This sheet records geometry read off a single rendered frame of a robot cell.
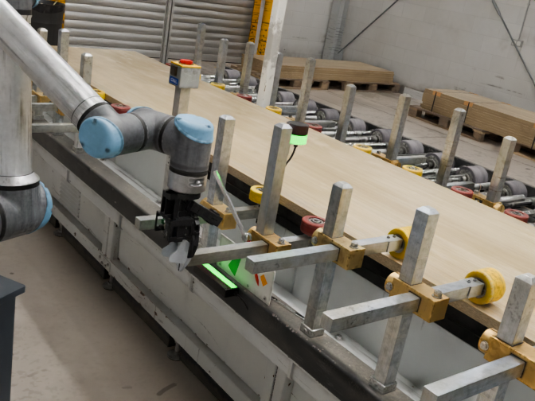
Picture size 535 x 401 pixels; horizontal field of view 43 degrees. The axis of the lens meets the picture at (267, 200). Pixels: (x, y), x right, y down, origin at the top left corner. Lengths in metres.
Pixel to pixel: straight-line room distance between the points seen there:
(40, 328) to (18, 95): 1.32
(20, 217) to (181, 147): 0.61
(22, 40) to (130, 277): 1.63
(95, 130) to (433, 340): 0.94
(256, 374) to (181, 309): 0.51
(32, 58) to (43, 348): 1.51
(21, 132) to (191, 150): 0.58
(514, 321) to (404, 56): 9.83
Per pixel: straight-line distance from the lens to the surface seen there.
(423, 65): 10.78
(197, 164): 1.54
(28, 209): 1.99
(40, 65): 1.62
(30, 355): 2.83
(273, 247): 1.79
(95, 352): 2.86
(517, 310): 1.33
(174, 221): 1.58
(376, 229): 1.96
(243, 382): 2.48
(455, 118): 2.73
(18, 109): 1.93
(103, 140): 1.48
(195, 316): 2.67
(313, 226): 1.87
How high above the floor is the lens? 1.55
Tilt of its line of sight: 19 degrees down
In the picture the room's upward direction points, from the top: 10 degrees clockwise
